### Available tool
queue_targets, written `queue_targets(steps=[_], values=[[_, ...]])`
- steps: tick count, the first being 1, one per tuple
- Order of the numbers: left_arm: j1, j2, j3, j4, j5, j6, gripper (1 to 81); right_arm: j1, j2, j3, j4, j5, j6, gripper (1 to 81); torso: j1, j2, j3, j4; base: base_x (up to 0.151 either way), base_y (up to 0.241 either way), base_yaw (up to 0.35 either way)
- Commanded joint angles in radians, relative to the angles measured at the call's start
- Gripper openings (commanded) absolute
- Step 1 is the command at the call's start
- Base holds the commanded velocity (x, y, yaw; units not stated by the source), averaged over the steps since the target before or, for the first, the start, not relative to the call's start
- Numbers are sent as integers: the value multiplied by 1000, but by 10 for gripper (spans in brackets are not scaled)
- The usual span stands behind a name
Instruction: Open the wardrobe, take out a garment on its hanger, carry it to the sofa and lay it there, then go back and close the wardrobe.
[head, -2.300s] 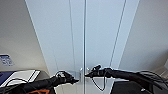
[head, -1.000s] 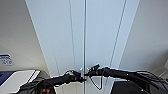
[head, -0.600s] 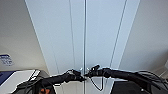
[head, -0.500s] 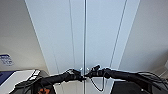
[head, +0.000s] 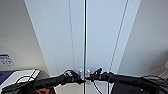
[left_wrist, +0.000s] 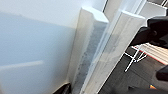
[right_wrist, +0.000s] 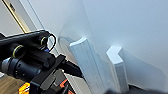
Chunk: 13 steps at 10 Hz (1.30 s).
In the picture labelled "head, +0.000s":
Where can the white wardrobe door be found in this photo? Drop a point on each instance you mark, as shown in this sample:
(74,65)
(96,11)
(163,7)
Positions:
(56,33)
(103,33)

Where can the blue white wall poster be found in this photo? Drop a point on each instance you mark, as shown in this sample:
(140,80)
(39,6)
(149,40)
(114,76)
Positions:
(6,60)

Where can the white wardrobe body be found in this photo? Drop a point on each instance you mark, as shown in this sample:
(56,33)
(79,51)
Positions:
(130,13)

